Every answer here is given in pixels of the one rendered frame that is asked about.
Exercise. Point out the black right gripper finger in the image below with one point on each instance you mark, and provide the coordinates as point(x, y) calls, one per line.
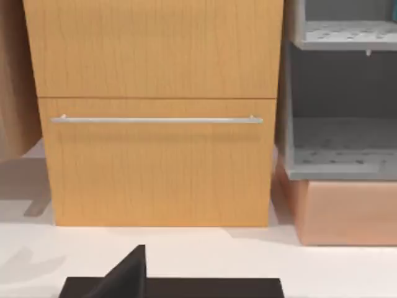
point(130, 273)

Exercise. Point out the flat black slab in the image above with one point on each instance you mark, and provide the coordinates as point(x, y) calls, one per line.
point(214, 288)

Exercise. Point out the light wooden cupboard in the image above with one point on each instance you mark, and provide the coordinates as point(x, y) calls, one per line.
point(281, 130)

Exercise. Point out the plain wooden drawer front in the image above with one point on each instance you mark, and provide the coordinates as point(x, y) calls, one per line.
point(155, 49)

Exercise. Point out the brown wooden panel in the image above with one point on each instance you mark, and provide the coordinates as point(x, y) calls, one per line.
point(15, 77)

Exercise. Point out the grey cabinet with pierced shelves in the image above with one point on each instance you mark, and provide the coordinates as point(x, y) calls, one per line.
point(338, 87)

